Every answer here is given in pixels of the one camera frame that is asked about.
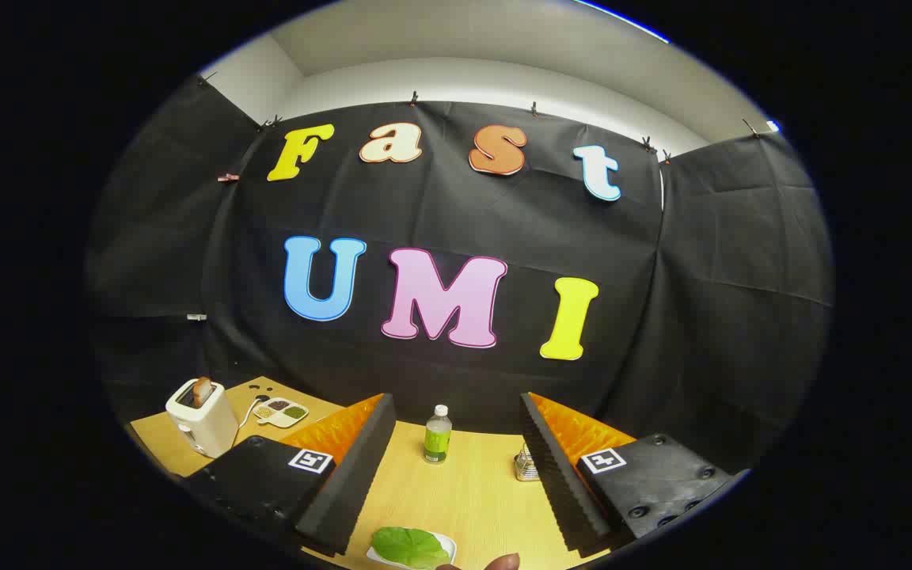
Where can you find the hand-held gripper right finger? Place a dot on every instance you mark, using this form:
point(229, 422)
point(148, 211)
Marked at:
point(559, 483)

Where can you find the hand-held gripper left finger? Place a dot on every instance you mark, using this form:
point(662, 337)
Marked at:
point(353, 491)

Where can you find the green lettuce leaf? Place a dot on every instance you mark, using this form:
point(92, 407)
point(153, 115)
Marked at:
point(408, 546)

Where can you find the brown toast slice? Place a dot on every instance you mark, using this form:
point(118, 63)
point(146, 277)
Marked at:
point(203, 390)

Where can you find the green label plastic bottle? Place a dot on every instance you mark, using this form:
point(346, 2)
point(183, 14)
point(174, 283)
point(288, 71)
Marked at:
point(437, 439)

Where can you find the white divided condiment dish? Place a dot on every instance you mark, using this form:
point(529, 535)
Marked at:
point(282, 413)

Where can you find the white plate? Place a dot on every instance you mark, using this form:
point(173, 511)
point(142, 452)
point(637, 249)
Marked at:
point(450, 546)

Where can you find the white toaster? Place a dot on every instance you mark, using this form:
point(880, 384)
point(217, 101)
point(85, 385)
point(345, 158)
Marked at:
point(203, 427)

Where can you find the red clip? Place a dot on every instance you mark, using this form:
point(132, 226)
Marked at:
point(228, 177)

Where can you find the row of black clips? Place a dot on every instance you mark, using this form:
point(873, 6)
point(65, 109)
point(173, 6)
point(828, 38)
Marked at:
point(414, 99)

